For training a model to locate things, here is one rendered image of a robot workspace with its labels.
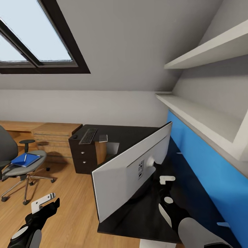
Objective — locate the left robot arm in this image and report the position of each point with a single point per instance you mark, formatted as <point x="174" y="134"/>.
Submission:
<point x="30" y="234"/>

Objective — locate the notebook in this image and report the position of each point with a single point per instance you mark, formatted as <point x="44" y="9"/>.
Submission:
<point x="103" y="138"/>

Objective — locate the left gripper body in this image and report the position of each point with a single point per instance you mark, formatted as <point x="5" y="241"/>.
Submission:
<point x="46" y="212"/>

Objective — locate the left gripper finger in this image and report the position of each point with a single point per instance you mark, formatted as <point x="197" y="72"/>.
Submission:
<point x="57" y="203"/>

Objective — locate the swivel chair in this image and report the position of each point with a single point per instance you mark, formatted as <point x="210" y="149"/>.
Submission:
<point x="8" y="152"/>

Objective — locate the monitor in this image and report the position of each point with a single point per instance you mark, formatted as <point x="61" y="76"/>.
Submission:
<point x="118" y="178"/>

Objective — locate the folder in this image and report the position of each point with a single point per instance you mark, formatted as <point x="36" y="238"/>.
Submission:
<point x="25" y="159"/>

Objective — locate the keyboard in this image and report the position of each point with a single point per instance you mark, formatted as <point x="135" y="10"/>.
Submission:
<point x="87" y="138"/>

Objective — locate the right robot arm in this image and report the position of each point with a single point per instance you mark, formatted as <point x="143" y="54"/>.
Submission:
<point x="191" y="233"/>

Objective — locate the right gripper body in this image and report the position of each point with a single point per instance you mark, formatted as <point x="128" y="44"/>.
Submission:
<point x="158" y="186"/>

